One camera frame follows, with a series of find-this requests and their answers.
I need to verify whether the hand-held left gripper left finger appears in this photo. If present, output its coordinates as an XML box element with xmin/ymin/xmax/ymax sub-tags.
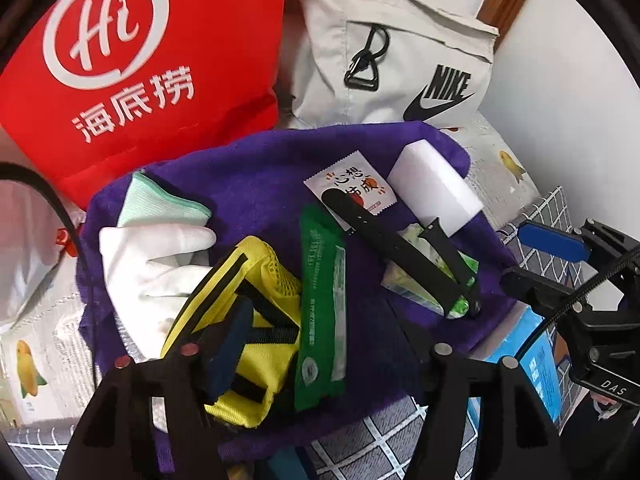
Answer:
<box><xmin>57</xmin><ymin>295</ymin><xmax>256</xmax><ymax>480</ymax></box>

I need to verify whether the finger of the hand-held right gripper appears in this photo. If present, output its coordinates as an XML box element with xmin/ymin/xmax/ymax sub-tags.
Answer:
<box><xmin>500</xmin><ymin>266</ymin><xmax>588</xmax><ymax>318</ymax></box>
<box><xmin>517</xmin><ymin>220</ymin><xmax>593</xmax><ymax>263</ymax></box>

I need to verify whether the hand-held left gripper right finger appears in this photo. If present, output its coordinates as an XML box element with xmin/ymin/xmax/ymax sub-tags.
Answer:
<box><xmin>397</xmin><ymin>315</ymin><xmax>568</xmax><ymax>480</ymax></box>

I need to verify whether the yellow mesh pouch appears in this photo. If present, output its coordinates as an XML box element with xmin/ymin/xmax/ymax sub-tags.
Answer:
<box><xmin>159</xmin><ymin>237</ymin><xmax>303</xmax><ymax>430</ymax></box>

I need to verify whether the blue tissue pack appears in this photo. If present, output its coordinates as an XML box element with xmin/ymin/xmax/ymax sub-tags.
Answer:
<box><xmin>470</xmin><ymin>305</ymin><xmax>571</xmax><ymax>431</ymax></box>

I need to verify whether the green wet wipe packet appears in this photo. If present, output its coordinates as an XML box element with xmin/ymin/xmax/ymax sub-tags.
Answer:
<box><xmin>292</xmin><ymin>203</ymin><xmax>348</xmax><ymax>413</ymax></box>

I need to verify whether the white glove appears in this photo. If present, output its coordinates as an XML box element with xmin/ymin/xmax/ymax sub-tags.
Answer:
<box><xmin>98</xmin><ymin>224</ymin><xmax>218</xmax><ymax>356</ymax></box>

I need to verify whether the small green tissue pack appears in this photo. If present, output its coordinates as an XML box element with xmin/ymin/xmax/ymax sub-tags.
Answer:
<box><xmin>381</xmin><ymin>224</ymin><xmax>478</xmax><ymax>320</ymax></box>

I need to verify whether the white sponge block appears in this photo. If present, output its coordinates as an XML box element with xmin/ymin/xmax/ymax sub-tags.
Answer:
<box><xmin>387</xmin><ymin>139</ymin><xmax>485</xmax><ymax>238</ymax></box>

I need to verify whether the mint green cloth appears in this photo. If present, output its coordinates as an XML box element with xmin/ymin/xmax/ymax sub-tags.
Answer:
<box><xmin>116</xmin><ymin>171</ymin><xmax>213</xmax><ymax>231</ymax></box>

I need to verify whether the black strap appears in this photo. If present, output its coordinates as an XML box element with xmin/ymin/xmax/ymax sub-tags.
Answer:
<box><xmin>322</xmin><ymin>189</ymin><xmax>483</xmax><ymax>318</ymax></box>

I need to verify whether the white sachet with red print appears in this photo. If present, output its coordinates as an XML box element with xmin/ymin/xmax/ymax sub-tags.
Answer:
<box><xmin>303</xmin><ymin>150</ymin><xmax>398</xmax><ymax>233</ymax></box>

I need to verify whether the grey checked blanket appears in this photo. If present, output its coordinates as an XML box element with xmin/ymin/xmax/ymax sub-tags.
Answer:
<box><xmin>0</xmin><ymin>185</ymin><xmax>601</xmax><ymax>480</ymax></box>

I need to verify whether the purple towel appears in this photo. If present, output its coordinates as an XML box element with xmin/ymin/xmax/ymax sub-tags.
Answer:
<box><xmin>75</xmin><ymin>121</ymin><xmax>521</xmax><ymax>480</ymax></box>

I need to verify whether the white plastic shopping bag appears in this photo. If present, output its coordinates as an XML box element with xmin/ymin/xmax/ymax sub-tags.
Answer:
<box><xmin>0</xmin><ymin>180</ymin><xmax>86</xmax><ymax>326</ymax></box>

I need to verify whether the red paper bag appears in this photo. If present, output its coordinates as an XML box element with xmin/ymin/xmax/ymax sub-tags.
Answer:
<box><xmin>0</xmin><ymin>0</ymin><xmax>288</xmax><ymax>208</ymax></box>

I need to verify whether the grey waist bag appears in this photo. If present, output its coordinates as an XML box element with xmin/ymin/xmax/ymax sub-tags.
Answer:
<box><xmin>277</xmin><ymin>0</ymin><xmax>501</xmax><ymax>131</ymax></box>

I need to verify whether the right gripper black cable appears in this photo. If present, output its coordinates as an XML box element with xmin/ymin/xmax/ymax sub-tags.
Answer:
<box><xmin>515</xmin><ymin>252</ymin><xmax>640</xmax><ymax>361</ymax></box>

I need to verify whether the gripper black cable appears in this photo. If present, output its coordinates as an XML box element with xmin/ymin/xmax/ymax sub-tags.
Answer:
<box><xmin>0</xmin><ymin>161</ymin><xmax>98</xmax><ymax>391</ymax></box>
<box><xmin>515</xmin><ymin>252</ymin><xmax>640</xmax><ymax>361</ymax></box>

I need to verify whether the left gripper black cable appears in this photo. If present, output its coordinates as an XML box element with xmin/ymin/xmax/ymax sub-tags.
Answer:
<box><xmin>0</xmin><ymin>161</ymin><xmax>98</xmax><ymax>391</ymax></box>

